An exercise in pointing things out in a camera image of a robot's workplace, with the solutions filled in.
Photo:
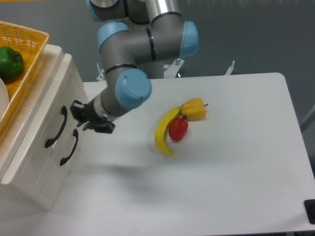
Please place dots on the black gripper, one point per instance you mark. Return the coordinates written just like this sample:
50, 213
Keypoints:
92, 116

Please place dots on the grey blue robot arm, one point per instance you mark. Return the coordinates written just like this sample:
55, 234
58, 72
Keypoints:
134, 33

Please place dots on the white drawer cabinet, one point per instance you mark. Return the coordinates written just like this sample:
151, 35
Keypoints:
44, 193

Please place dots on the yellow banana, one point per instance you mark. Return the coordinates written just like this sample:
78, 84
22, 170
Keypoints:
161, 128

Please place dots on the white plate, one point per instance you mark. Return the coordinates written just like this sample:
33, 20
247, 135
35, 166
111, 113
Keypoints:
4, 98

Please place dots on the green bell pepper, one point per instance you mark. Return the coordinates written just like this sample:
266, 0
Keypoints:
11, 63

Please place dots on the orange woven basket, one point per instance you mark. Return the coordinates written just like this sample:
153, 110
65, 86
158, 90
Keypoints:
29, 43

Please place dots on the red bell pepper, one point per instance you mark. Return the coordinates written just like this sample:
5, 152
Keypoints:
177, 128

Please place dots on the yellow bell pepper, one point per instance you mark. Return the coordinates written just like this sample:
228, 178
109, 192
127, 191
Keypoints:
193, 109

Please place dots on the black corner device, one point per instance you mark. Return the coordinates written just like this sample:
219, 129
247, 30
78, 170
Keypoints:
310, 210

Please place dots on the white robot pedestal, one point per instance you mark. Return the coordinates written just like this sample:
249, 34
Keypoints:
154, 70

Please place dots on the white mounting bracket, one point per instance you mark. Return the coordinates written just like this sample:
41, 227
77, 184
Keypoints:
170, 70

